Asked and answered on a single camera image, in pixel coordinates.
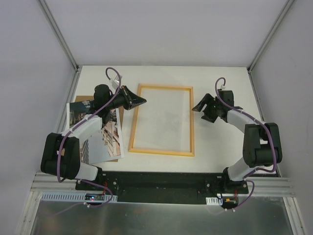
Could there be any yellow photo frame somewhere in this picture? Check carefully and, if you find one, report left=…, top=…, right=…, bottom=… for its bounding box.
left=128, top=83, right=196, bottom=158

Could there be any white slotted cable duct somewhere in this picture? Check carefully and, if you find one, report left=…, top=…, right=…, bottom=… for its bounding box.
left=206, top=197, right=223, bottom=206
left=41, top=192, right=118, bottom=203

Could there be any right white slotted cable duct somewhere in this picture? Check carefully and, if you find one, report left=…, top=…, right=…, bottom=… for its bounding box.
left=206, top=197, right=223, bottom=206

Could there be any right aluminium corner post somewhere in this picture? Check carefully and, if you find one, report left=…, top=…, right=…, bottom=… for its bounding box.
left=247, top=0, right=296, bottom=74

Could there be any brown cardboard backing board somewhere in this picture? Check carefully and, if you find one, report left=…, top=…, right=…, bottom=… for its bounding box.
left=73, top=95, right=126, bottom=163

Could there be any aluminium front rail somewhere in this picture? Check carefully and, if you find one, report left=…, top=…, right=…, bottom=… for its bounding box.
left=31, top=172, right=296, bottom=197

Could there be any left aluminium corner post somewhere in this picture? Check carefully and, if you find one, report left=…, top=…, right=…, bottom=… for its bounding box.
left=37, top=0, right=79, bottom=71

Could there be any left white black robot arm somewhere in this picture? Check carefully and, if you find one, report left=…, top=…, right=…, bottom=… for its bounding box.
left=41, top=84, right=147, bottom=190

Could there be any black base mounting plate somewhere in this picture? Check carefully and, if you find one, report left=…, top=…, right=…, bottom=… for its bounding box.
left=75, top=171, right=248, bottom=205

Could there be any printed street photo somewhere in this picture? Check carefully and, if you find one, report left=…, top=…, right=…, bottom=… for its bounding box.
left=53, top=99, right=125, bottom=171

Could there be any left white slotted cable duct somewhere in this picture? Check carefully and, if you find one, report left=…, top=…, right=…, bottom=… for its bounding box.
left=41, top=192, right=118, bottom=203

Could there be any shiny metal sheet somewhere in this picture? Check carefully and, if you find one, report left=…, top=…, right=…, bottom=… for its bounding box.
left=31, top=197, right=292, bottom=235

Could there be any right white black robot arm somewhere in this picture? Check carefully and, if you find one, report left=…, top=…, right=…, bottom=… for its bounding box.
left=192, top=89, right=282, bottom=193

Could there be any aluminium corner post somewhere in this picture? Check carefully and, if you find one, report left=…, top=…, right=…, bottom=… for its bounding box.
left=247, top=0, right=296, bottom=74
left=37, top=0, right=79, bottom=71

